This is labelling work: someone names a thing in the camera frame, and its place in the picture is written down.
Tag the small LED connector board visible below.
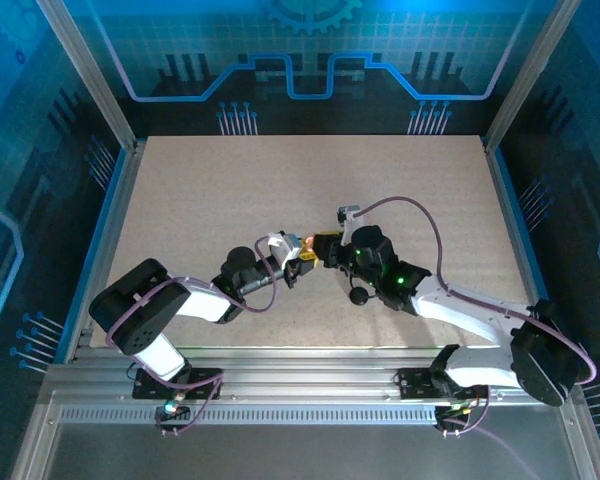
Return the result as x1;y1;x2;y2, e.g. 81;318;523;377
154;397;191;421
434;399;474;426

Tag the grey metal tray panel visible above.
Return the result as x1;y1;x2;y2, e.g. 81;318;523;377
9;389;600;480

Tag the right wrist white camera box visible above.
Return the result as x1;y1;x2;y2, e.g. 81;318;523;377
334;204;364;247

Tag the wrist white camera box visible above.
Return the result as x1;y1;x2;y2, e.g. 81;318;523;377
334;204;364;247
268;229;303;266

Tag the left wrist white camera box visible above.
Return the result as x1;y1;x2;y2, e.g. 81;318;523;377
268;229;303;266

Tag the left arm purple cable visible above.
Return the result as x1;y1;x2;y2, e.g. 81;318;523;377
104;235;284;436

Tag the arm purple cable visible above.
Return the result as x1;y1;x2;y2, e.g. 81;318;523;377
104;235;284;436
354;195;599;480

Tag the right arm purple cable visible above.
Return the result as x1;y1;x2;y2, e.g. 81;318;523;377
354;195;599;480

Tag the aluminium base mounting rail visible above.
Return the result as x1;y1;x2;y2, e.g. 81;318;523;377
42;346;589;407

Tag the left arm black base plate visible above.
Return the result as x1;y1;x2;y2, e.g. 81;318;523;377
131;367;225;401

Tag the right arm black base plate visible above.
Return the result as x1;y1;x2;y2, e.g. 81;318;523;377
397;367;491;401

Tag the table side rail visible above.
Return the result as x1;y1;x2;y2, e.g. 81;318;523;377
482;137;544;309
64;139;149;364

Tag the slotted metal cable duct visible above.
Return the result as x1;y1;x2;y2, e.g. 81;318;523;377
59;405;439;425

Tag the aluminium frame corner post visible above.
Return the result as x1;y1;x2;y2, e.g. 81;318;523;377
34;0;139;154
481;0;584;154

